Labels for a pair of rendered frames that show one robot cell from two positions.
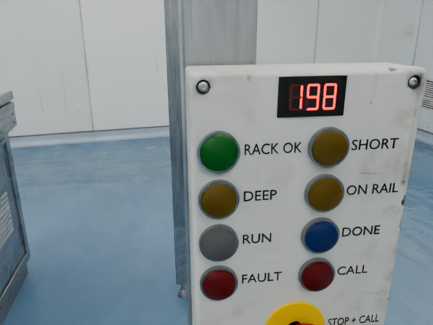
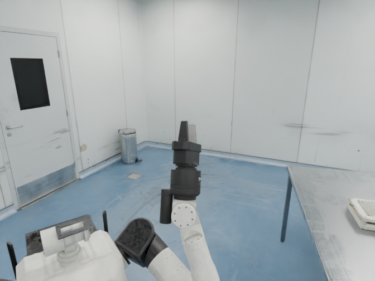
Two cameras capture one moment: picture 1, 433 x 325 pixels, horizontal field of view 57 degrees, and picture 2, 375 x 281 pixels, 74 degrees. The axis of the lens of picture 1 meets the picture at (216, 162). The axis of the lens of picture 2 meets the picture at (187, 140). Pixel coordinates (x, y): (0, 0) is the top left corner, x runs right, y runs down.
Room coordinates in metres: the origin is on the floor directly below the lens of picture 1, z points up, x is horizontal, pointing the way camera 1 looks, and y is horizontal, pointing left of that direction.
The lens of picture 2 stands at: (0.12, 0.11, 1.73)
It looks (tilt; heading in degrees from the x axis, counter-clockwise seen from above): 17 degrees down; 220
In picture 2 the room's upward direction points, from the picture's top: straight up
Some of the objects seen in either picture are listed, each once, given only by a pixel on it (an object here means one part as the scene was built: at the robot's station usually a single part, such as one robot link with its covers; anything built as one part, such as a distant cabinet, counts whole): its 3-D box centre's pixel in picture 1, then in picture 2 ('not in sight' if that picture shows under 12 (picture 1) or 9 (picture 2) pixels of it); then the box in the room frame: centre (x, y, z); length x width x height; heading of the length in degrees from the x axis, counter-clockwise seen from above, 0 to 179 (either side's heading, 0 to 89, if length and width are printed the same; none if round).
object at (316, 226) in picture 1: (321, 236); not in sight; (0.27, -0.08, 0.96); 0.03 x 0.01 x 0.03; 98
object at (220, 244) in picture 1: (219, 244); not in sight; (0.26, 0.00, 0.96); 0.03 x 0.01 x 0.03; 98
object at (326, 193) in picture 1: (325, 194); not in sight; (0.27, -0.08, 0.99); 0.03 x 0.01 x 0.03; 98
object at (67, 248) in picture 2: not in sight; (65, 240); (-0.10, -0.50, 1.28); 0.10 x 0.07 x 0.09; 165
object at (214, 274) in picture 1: (219, 284); not in sight; (0.26, 0.00, 0.92); 0.03 x 0.01 x 0.03; 98
